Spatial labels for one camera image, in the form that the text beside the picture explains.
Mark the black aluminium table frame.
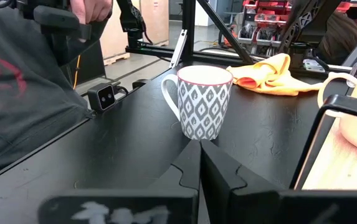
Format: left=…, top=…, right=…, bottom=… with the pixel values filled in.
left=125, top=0, right=260, bottom=68

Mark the silver frame bracket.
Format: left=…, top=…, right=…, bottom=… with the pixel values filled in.
left=169, top=29, right=188, bottom=68

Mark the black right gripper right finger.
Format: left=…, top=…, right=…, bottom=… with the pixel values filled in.
left=200, top=139, right=357, bottom=224

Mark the red storage bin rack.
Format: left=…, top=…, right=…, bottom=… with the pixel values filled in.
left=223, top=0, right=357, bottom=57

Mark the tan cardboard box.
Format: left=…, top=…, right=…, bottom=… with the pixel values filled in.
left=99, top=0, right=170, bottom=66

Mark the person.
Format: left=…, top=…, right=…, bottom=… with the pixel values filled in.
left=317, top=11, right=357, bottom=65
left=0, top=0, right=113, bottom=174

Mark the orange cloth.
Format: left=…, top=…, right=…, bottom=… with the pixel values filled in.
left=226, top=52, right=324, bottom=96

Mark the silver arm base bracket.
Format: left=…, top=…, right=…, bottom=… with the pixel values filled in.
left=302, top=58, right=326, bottom=73

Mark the yellow cable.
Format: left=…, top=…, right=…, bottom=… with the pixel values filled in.
left=73, top=54, right=82, bottom=90

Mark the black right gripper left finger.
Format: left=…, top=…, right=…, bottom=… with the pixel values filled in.
left=37, top=139, right=202, bottom=224

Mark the small black table camera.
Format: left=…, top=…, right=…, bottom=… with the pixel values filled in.
left=87, top=82, right=117, bottom=113

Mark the grey white patterned mug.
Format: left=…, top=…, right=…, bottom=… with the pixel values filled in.
left=161, top=64, right=234, bottom=141

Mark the person's hand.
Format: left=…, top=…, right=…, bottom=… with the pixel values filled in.
left=70, top=0, right=113, bottom=25

